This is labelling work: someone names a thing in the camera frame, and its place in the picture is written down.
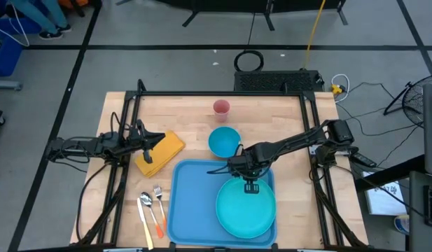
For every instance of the black side desk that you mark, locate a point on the black side desk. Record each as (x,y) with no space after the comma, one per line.
(417,196)

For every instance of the teal plastic plate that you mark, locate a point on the teal plastic plate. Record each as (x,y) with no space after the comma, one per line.
(245,213)

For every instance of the yellow plug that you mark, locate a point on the yellow plug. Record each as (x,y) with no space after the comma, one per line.
(336,90)

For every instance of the blue plastic tray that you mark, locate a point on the blue plastic tray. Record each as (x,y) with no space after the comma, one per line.
(193,203)

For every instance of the white blue round container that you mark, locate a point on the white blue round container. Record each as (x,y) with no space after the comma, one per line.
(403,224)

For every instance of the orange bag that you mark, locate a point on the orange bag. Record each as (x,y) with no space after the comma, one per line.
(74,3)

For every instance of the yellow cloth napkin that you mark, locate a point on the yellow cloth napkin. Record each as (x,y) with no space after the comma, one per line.
(166,150)

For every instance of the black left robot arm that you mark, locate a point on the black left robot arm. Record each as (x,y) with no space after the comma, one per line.
(82,147)

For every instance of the black perforated computer case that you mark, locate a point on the black perforated computer case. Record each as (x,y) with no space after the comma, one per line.
(271,81)

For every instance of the person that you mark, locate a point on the person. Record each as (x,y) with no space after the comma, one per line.
(33,14)

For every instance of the black backdrop panel on stands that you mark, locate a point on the black backdrop panel on stands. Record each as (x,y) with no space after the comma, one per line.
(236,5)

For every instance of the black floor fan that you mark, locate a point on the black floor fan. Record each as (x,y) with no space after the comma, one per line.
(413,99)

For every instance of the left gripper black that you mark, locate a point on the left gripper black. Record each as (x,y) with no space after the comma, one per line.
(137,138)

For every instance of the blue storage bin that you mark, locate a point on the blue storage bin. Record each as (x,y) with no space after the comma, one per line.
(7,59)
(2,26)

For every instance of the blue plastic bowl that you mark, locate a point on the blue plastic bowl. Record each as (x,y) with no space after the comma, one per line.
(222,141)

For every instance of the black power adapter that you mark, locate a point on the black power adapter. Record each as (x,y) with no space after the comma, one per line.
(364,160)

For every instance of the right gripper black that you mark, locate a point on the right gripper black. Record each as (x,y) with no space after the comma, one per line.
(250,159)

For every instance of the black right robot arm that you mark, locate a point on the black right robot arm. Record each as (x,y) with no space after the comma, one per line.
(296,140)

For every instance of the pink plastic cup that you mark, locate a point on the pink plastic cup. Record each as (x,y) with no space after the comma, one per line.
(221,110)

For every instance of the black aluminium rig frame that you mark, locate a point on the black aluminium rig frame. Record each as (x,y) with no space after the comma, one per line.
(219,93)

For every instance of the white printed paper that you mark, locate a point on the white printed paper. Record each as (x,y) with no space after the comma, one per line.
(383,203)

